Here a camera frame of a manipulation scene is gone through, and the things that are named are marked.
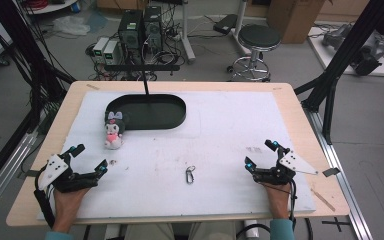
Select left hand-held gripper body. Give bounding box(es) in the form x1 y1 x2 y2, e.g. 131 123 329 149
37 151 100 194

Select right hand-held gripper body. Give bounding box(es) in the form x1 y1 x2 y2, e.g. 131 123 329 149
253 147 320 186

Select black and pink plush keychain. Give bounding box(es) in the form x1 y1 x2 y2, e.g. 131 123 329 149
103 110 127 151

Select silver carabiner clip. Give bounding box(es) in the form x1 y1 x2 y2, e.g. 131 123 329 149
185 165 197 185

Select person's right hand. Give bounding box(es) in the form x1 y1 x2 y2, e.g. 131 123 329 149
262 182 293 216

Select person's left hand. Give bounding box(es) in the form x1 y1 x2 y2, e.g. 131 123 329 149
52 187 91 218

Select thin wooden stick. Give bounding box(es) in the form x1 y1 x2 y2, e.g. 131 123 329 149
310 188 337 213

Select piece of black tape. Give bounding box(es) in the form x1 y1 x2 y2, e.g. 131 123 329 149
322 167 342 178

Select person's legs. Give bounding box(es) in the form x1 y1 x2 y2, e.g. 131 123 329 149
122 221 238 240

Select white power supply unit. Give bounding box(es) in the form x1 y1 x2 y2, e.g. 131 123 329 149
102 39 120 66
92 36 110 58

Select black round stool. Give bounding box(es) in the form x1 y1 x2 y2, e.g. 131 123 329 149
225 23 283 83

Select clear plastic bag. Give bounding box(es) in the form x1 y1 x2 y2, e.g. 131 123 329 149
52 15 92 37

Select white metal table leg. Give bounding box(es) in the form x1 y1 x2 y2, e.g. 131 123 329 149
230 0 252 57
179 0 197 65

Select cardboard box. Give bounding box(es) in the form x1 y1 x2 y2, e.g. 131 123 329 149
265 0 327 45

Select flat black box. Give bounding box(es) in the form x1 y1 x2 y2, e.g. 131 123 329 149
212 13 239 36

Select black computer tower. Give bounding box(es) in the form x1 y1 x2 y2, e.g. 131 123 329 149
117 9 145 65
142 5 164 55

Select white board with grey devices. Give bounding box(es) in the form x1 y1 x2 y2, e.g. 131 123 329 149
307 22 384 78

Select right hand-held gripper cable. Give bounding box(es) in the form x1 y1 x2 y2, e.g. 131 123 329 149
287 179 298 222

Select aluminium rail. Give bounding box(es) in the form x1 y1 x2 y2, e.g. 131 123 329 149
303 108 375 240
0 131 39 221

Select black metal frame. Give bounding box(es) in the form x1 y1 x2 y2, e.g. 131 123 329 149
294 0 384 145
0 0 78 134

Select tangle of cables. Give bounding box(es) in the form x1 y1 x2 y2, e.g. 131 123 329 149
85 13 189 82

